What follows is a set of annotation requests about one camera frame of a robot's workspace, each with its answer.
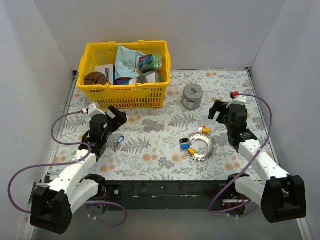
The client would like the brown round pouch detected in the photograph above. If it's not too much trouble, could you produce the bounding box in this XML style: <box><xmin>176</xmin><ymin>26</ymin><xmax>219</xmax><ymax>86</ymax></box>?
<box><xmin>84</xmin><ymin>71</ymin><xmax>108</xmax><ymax>86</ymax></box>

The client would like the light blue chips bag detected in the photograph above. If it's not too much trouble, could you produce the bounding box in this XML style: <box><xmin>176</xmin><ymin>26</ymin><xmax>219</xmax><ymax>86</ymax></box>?
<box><xmin>115</xmin><ymin>44</ymin><xmax>146</xmax><ymax>80</ymax></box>

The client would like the blue key tag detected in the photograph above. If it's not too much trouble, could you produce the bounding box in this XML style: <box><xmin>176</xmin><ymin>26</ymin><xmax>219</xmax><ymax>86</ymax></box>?
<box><xmin>180</xmin><ymin>144</ymin><xmax>191</xmax><ymax>150</ymax></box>

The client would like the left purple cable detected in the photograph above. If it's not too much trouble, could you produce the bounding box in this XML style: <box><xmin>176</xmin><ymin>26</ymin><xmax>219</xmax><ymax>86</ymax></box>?
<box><xmin>7</xmin><ymin>109</ymin><xmax>128</xmax><ymax>228</ymax></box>

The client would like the yellow plastic shopping basket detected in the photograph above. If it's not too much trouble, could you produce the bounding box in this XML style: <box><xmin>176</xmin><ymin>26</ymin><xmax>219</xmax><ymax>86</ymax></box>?
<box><xmin>77</xmin><ymin>40</ymin><xmax>171</xmax><ymax>110</ymax></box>

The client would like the black key tag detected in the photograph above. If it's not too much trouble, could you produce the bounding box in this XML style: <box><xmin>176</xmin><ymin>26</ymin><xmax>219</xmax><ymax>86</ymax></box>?
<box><xmin>179</xmin><ymin>138</ymin><xmax>190</xmax><ymax>144</ymax></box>

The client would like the purple cable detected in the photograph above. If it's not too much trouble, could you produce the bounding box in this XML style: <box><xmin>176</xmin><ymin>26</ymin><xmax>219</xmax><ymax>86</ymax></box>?
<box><xmin>7</xmin><ymin>109</ymin><xmax>128</xmax><ymax>228</ymax></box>
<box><xmin>208</xmin><ymin>92</ymin><xmax>274</xmax><ymax>215</ymax></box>

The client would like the floral table mat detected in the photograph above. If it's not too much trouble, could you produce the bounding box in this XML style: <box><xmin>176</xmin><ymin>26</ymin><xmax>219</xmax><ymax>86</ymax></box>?
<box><xmin>48</xmin><ymin>69</ymin><xmax>282</xmax><ymax>182</ymax></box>

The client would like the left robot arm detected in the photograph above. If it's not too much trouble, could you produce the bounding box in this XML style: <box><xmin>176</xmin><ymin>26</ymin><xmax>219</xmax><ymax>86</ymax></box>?
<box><xmin>30</xmin><ymin>103</ymin><xmax>127</xmax><ymax>235</ymax></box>

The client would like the metal key organiser ring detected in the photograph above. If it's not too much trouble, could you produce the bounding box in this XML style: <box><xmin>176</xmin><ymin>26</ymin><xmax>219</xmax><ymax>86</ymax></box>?
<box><xmin>187</xmin><ymin>132</ymin><xmax>216</xmax><ymax>163</ymax></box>

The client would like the yellow key tag top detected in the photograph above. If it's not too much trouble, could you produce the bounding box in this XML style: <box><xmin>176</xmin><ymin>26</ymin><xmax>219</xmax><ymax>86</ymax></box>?
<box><xmin>202</xmin><ymin>127</ymin><xmax>212</xmax><ymax>134</ymax></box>

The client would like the blue green sponge pack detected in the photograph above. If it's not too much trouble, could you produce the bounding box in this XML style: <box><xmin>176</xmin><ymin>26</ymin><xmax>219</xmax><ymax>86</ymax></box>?
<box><xmin>138</xmin><ymin>54</ymin><xmax>163</xmax><ymax>74</ymax></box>

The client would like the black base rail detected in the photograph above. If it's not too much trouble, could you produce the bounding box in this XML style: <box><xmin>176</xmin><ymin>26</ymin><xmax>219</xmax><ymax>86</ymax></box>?
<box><xmin>89</xmin><ymin>180</ymin><xmax>229</xmax><ymax>210</ymax></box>

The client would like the key with blue white tag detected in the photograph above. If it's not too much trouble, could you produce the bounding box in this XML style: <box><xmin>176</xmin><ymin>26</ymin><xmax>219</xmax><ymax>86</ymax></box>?
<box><xmin>113</xmin><ymin>135</ymin><xmax>125</xmax><ymax>153</ymax></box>

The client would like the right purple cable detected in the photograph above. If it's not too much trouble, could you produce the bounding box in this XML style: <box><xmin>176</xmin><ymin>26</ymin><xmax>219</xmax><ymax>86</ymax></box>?
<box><xmin>208</xmin><ymin>92</ymin><xmax>274</xmax><ymax>215</ymax></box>

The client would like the yellow key tag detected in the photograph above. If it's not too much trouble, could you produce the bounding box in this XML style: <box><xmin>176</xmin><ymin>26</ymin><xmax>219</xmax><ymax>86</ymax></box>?
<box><xmin>187</xmin><ymin>147</ymin><xmax>196</xmax><ymax>155</ymax></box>
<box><xmin>202</xmin><ymin>127</ymin><xmax>212</xmax><ymax>134</ymax></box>

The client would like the white blue box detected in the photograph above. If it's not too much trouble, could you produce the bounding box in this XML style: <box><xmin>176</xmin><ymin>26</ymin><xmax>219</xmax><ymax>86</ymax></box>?
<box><xmin>94</xmin><ymin>64</ymin><xmax>115</xmax><ymax>85</ymax></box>

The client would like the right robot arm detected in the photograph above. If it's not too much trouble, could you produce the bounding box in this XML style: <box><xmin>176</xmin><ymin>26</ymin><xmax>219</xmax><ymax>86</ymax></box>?
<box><xmin>208</xmin><ymin>95</ymin><xmax>307</xmax><ymax>223</ymax></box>

